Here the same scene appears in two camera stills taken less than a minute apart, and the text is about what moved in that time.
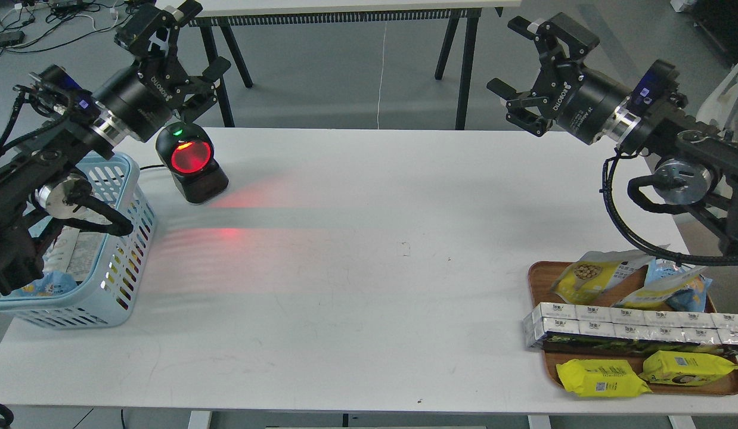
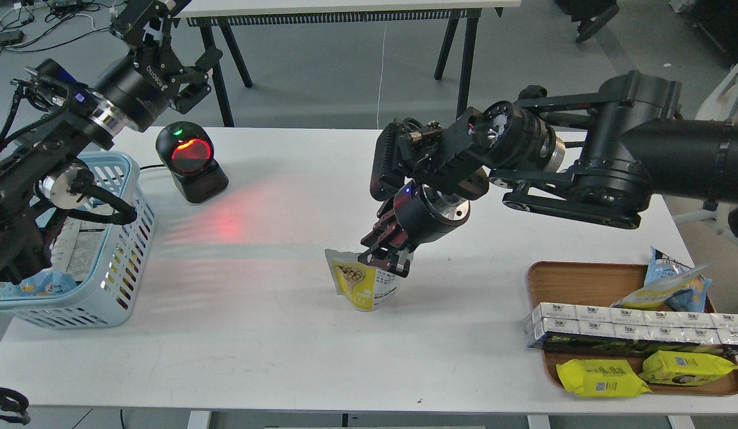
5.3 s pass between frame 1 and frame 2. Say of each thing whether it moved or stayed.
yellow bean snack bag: moved
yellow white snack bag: stayed
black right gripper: moved
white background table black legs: stayed
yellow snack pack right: stayed
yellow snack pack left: stayed
